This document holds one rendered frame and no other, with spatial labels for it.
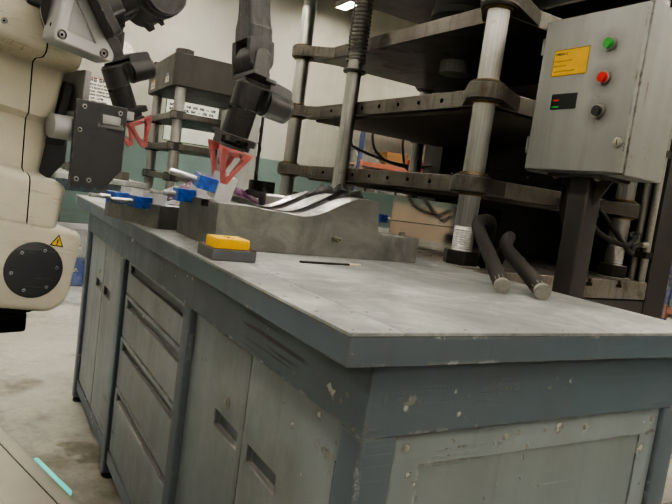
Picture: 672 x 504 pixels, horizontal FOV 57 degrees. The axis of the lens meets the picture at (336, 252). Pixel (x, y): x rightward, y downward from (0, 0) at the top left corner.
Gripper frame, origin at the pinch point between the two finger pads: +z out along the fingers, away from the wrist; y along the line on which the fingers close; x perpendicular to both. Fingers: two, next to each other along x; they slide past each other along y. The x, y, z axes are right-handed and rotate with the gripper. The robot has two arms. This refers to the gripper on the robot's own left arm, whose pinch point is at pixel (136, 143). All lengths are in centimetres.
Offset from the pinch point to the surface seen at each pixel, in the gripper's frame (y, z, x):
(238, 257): -65, 10, 22
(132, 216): -9.6, 14.2, 11.9
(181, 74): 355, 32, -249
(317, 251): -57, 22, -3
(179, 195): -33.0, 6.2, 11.3
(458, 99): -45, 9, -81
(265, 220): -53, 11, 6
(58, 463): 30, 91, 42
